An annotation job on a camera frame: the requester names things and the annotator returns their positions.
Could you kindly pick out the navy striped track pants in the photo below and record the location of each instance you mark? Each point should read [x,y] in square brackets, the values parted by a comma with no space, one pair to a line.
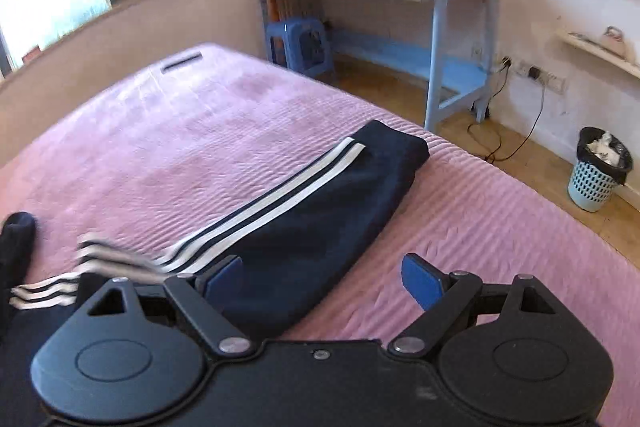
[103,343]

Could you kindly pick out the blue plastic stool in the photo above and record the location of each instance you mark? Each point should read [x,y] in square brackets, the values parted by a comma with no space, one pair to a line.
[300,45]

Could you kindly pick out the white wall shelf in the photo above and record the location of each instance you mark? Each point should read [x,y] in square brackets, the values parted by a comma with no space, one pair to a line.
[582,43]

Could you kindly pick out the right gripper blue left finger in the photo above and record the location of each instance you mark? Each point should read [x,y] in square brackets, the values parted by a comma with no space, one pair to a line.
[200,300]

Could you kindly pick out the pink quilted bed cover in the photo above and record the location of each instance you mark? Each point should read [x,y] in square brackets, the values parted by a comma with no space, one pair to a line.
[162,154]

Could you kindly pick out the black phone on bed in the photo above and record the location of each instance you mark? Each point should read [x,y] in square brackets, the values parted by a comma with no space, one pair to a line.
[181,62]

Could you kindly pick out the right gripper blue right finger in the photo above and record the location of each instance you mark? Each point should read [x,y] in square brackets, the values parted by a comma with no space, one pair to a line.
[446,301]

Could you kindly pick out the mesh waste bin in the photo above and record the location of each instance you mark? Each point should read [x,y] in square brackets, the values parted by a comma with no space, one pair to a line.
[603,163]

